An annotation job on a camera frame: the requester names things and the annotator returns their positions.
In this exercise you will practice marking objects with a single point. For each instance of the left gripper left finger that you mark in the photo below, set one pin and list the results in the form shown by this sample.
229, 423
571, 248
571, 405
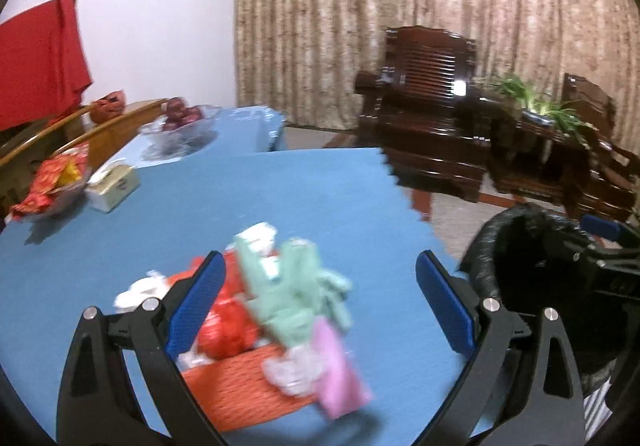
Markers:
96, 402

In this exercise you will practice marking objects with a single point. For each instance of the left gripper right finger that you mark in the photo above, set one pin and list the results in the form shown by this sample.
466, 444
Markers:
520, 383

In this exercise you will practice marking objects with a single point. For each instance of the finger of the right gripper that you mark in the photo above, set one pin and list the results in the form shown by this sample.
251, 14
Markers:
601, 227

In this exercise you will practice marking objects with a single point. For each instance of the white tissue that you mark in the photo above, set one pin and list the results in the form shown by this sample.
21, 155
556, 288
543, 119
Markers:
153, 284

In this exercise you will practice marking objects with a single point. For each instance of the orange foam net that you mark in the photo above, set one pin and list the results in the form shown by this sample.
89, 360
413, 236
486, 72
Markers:
234, 393

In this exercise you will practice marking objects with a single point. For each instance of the red plastic bag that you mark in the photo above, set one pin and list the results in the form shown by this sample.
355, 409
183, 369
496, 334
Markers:
228, 329

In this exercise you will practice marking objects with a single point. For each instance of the pink plastic bag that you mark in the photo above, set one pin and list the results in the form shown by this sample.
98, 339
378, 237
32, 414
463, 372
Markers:
339, 389

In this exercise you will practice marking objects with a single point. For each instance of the small white tissue wad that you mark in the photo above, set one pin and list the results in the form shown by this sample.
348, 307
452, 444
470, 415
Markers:
296, 372

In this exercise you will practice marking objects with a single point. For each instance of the green rubber glove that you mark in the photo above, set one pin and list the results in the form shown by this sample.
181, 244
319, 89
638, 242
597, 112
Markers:
287, 303

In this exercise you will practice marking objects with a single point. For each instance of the white plastic bag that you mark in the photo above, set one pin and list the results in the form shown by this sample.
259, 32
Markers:
259, 238

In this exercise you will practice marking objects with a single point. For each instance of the black lined trash bin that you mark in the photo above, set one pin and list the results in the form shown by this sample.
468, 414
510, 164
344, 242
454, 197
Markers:
518, 258

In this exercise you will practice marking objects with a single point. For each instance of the dark wooden armchair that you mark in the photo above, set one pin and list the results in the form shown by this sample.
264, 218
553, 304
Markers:
605, 174
413, 109

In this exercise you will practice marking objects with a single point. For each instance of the dark wooden side table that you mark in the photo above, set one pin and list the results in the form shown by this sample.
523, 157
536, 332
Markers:
537, 161

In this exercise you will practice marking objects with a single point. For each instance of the green potted plant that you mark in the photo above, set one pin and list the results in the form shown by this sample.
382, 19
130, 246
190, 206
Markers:
536, 106

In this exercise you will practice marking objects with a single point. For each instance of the glass snack dish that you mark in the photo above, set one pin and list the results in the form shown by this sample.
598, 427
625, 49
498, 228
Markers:
63, 199

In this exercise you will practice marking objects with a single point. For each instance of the beige tissue box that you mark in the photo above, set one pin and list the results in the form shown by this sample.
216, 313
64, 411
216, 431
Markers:
110, 185

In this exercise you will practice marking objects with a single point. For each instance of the red snack packets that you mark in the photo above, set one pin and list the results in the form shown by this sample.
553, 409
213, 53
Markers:
62, 170

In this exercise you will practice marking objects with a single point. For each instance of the glass fruit bowl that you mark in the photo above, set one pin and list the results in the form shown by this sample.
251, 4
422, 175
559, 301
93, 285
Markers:
183, 140

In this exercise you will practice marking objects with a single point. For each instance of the wooden tv cabinet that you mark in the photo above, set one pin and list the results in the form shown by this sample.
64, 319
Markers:
21, 157

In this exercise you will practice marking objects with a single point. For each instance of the red ornament on cabinet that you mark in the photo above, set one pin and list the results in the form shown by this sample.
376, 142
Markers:
108, 107

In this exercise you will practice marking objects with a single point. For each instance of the dark red apple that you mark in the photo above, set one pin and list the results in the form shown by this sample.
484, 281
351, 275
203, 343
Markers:
179, 114

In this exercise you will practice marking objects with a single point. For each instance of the red cloth over television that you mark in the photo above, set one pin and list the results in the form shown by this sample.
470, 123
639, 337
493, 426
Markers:
43, 66

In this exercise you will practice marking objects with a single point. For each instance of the beige patterned curtain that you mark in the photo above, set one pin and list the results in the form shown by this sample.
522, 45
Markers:
301, 56

